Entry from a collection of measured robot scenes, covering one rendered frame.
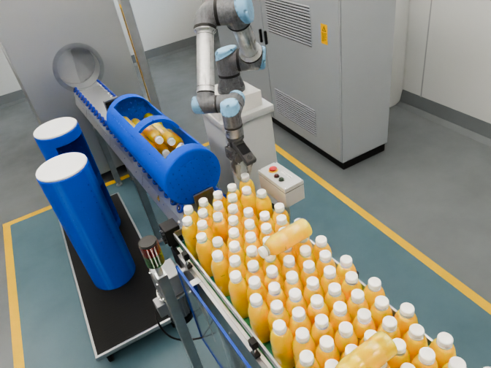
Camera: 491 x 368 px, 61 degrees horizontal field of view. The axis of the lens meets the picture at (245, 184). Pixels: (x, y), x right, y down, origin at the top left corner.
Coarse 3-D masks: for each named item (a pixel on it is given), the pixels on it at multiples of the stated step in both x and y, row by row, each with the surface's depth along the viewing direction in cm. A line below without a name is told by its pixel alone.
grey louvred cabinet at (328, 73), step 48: (288, 0) 327; (336, 0) 278; (384, 0) 295; (288, 48) 356; (336, 48) 299; (384, 48) 316; (288, 96) 388; (336, 96) 322; (384, 96) 341; (336, 144) 348; (384, 144) 372
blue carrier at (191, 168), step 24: (120, 96) 244; (120, 120) 228; (144, 120) 213; (168, 120) 216; (144, 144) 202; (192, 144) 188; (144, 168) 207; (168, 168) 181; (192, 168) 188; (216, 168) 195; (168, 192) 186; (192, 192) 194
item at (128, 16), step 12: (120, 0) 271; (132, 12) 278; (132, 24) 281; (132, 36) 285; (132, 48) 294; (144, 60) 296; (144, 72) 300; (144, 84) 308; (156, 96) 314; (156, 108) 318
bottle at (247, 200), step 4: (244, 196) 177; (248, 196) 177; (252, 196) 178; (240, 200) 180; (244, 200) 177; (248, 200) 177; (252, 200) 178; (244, 204) 178; (248, 204) 178; (252, 204) 178; (244, 208) 180; (252, 208) 179
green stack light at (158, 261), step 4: (160, 252) 138; (156, 256) 136; (160, 256) 137; (144, 260) 138; (148, 260) 136; (152, 260) 136; (156, 260) 137; (160, 260) 138; (164, 260) 141; (148, 264) 138; (152, 264) 137; (156, 264) 138; (160, 264) 138; (152, 268) 138; (156, 268) 138
